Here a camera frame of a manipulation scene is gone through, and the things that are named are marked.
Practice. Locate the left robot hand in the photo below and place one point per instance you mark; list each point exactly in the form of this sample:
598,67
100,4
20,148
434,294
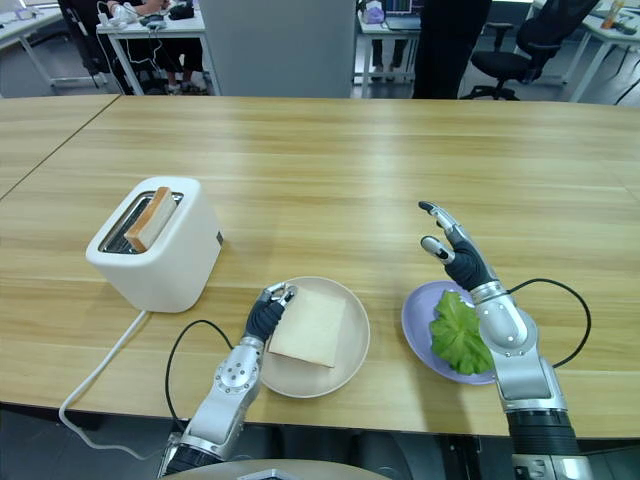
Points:
264,316

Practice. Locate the black office chair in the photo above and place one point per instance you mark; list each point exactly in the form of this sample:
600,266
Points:
520,50

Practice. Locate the cream toaster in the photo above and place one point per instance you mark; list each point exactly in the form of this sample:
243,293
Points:
165,270

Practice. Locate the robot body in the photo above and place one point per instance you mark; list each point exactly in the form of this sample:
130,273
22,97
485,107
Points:
272,472

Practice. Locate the bread slice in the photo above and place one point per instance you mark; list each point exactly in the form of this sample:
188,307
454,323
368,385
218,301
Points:
150,220
310,327

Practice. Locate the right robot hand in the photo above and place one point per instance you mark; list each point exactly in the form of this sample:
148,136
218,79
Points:
467,262

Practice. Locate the purple plate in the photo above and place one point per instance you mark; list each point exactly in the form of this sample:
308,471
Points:
420,325

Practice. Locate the person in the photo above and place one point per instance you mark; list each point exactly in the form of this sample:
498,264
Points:
165,55
450,45
390,55

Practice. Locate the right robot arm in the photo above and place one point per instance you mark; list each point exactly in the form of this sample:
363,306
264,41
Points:
525,375

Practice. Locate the beige plate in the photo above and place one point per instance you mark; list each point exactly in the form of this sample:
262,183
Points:
350,350

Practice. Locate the green lettuce leaf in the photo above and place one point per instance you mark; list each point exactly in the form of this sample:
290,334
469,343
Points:
457,335

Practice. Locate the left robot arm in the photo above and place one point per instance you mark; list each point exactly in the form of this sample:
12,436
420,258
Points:
225,400

